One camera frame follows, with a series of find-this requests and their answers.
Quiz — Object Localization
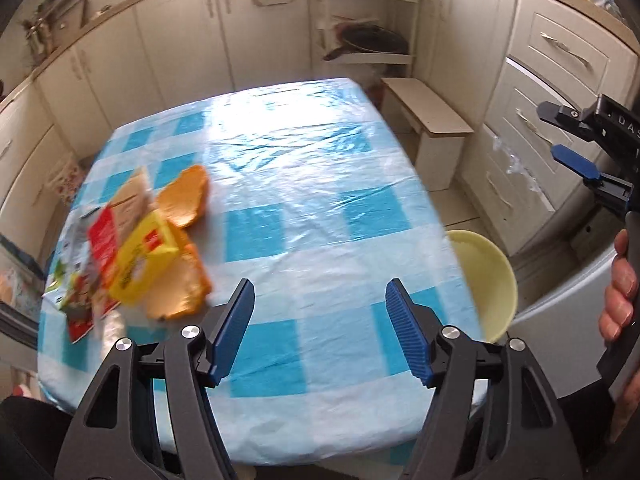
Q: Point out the blue checked plastic tablecloth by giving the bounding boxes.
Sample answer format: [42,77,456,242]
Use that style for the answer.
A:
[36,77,493,467]

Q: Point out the black frying pan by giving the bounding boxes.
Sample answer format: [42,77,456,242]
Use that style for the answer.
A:
[322,24,409,62]

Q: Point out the person's right hand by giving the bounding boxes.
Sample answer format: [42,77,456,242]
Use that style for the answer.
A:
[599,227,640,344]

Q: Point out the colourful printed wrapper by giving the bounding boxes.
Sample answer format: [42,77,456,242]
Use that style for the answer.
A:
[44,205,122,345]

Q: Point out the white double-door cabinet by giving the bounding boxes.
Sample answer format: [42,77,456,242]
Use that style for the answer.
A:
[417,0,522,112]

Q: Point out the white three-drawer cabinet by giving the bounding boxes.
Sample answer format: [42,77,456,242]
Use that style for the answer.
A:
[459,0,637,257]

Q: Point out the small wooden stool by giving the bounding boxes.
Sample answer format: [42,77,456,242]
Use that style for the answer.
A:
[381,77,475,192]

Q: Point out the yellow snack packet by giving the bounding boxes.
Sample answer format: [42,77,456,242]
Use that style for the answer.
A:
[107,209,184,307]

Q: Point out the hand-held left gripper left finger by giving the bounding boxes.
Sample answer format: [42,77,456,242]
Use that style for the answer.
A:
[54,278,257,480]

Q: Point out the yellow plastic basin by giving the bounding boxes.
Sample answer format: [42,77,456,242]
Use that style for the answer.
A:
[445,230,519,344]

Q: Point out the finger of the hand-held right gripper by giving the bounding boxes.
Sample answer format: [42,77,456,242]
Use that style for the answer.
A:
[551,144,632,207]
[539,101,602,142]

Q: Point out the person's black trousers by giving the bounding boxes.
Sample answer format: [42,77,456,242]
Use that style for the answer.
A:
[0,382,640,480]

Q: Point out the floral patterned wastebasket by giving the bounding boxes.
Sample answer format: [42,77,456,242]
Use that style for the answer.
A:
[47,156,92,207]

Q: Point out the white base cabinet row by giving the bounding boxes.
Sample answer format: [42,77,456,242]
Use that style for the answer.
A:
[32,0,322,132]

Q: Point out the wall utensil rack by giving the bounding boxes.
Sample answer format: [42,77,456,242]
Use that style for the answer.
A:
[21,0,92,62]

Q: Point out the white two-drawer cabinet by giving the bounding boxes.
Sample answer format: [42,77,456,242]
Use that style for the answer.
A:
[0,85,87,242]

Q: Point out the red and white packet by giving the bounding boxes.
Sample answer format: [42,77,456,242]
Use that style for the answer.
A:
[86,205,126,287]

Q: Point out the beige paper packet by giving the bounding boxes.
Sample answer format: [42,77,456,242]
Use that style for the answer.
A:
[105,166,156,219]

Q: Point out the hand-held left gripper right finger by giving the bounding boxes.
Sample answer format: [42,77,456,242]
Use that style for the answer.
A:
[384,278,584,480]

